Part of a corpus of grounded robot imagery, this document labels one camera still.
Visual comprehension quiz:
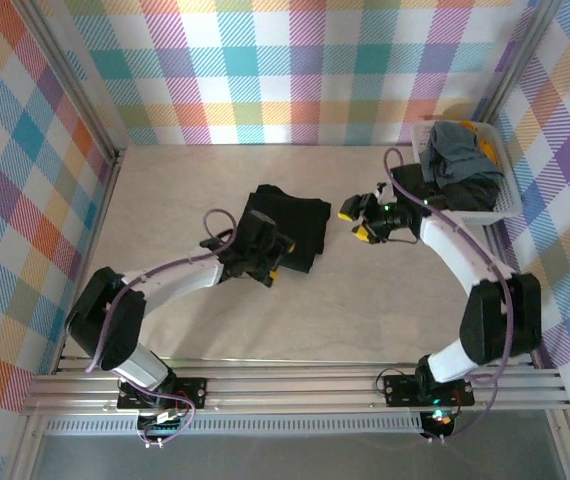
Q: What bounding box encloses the black t-shirt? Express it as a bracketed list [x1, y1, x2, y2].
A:
[237, 183, 333, 275]
[431, 174, 503, 214]

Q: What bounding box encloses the beige marbled table cover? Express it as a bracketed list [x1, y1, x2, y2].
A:
[80, 144, 517, 362]

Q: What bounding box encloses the grey-blue t-shirt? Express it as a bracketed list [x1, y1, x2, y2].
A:
[423, 121, 507, 189]

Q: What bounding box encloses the white plastic laundry basket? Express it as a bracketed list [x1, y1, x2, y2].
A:
[409, 119, 523, 228]

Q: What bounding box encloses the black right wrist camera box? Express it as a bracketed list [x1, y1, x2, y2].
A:
[357, 192, 389, 214]

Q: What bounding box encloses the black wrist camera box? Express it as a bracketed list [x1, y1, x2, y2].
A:
[357, 192, 389, 214]
[199, 236, 237, 252]

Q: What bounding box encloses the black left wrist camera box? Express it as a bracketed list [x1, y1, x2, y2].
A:
[199, 236, 237, 252]

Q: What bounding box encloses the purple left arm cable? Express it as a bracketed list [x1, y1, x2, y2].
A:
[84, 208, 240, 446]

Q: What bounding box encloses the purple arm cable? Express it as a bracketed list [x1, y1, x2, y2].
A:
[84, 208, 240, 446]
[383, 146, 512, 442]

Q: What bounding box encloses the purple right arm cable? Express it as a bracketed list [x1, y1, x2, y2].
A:
[383, 146, 512, 442]

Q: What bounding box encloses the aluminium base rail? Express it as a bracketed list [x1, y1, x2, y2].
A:
[19, 366, 570, 417]

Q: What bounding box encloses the grey slotted cable duct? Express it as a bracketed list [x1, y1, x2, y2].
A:
[44, 418, 424, 436]

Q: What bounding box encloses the aluminium frame post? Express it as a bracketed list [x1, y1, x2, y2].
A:
[18, 0, 127, 167]
[478, 0, 567, 127]

